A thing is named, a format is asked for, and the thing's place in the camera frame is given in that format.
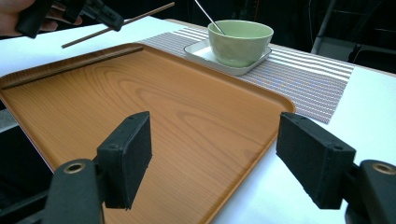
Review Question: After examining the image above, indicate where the metal spoon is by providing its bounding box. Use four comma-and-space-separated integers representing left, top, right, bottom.
194, 0, 226, 35

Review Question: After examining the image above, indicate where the green bowl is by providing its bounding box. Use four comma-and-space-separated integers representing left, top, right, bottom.
207, 20, 275, 68

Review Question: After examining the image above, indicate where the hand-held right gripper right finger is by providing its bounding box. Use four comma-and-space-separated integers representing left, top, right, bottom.
275, 111, 358, 210

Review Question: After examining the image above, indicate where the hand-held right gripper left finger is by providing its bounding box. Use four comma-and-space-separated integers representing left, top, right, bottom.
96, 111, 153, 210

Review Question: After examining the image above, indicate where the desk with white legs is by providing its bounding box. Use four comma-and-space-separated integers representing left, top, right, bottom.
310, 0, 339, 54

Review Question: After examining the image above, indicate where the white square plate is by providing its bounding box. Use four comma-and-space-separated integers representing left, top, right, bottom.
183, 38, 273, 77

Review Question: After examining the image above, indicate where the wooden tray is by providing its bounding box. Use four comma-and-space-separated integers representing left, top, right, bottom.
0, 42, 297, 224

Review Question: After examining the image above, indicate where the striped placemat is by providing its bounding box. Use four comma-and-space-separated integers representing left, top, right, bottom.
136, 27, 356, 125

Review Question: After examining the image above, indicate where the brown chopstick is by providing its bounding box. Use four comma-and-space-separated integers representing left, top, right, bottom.
61, 1, 176, 49

